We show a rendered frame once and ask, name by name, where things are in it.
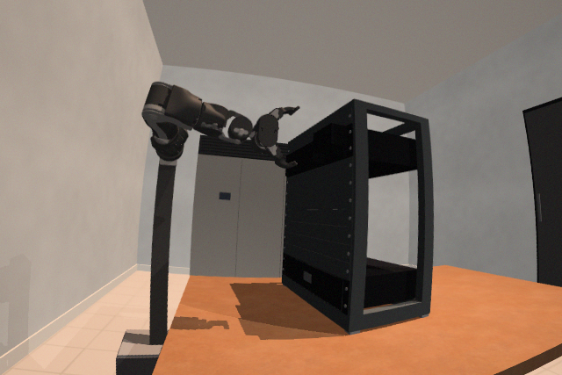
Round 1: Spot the black server rack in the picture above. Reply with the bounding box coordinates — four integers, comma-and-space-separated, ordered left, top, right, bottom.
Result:
282, 99, 434, 335

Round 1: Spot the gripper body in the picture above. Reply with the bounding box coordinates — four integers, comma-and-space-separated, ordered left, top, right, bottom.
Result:
249, 114, 279, 154

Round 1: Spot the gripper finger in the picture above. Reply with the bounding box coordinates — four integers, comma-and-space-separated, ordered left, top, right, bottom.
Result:
269, 106, 299, 120
265, 145, 297, 169

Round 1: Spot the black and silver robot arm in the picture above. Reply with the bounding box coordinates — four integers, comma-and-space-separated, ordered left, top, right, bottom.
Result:
141, 82, 253, 166

